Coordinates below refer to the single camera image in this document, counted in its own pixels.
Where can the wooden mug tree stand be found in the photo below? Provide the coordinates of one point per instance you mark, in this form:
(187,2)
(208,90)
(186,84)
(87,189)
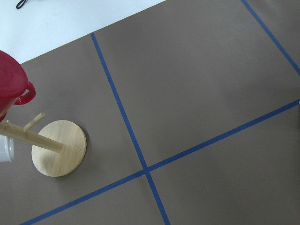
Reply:
(57,149)

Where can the red mug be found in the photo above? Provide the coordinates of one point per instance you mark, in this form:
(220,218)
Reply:
(15,88)

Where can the white mug on tree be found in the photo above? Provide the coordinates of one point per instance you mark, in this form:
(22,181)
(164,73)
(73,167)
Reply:
(6,149)

